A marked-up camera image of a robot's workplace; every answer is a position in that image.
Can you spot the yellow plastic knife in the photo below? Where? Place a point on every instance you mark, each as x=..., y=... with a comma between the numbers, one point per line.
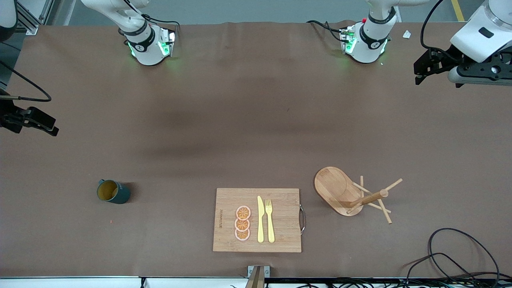
x=260, y=224

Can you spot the white paper scrap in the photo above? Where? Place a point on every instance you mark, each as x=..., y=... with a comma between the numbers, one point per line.
x=406, y=34

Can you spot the wooden mug tree stand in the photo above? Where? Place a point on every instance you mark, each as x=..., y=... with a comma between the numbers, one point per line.
x=332, y=188

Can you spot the aluminium frame profile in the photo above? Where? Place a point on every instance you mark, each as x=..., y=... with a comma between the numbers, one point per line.
x=32, y=28

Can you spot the orange slice toy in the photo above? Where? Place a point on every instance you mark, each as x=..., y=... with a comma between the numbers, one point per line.
x=242, y=225
x=243, y=212
x=242, y=235

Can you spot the metal bracket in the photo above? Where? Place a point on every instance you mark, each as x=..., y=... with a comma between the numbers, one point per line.
x=252, y=272

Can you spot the wooden cutting board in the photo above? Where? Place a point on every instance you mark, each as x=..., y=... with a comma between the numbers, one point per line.
x=280, y=220

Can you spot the yellow plastic fork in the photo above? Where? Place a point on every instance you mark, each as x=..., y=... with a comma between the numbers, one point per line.
x=270, y=228

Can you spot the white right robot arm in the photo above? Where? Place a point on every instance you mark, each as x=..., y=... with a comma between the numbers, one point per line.
x=146, y=48

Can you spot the dark green cup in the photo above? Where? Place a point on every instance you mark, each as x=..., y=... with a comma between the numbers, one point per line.
x=122, y=194

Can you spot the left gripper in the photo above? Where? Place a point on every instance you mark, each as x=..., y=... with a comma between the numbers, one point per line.
x=447, y=56

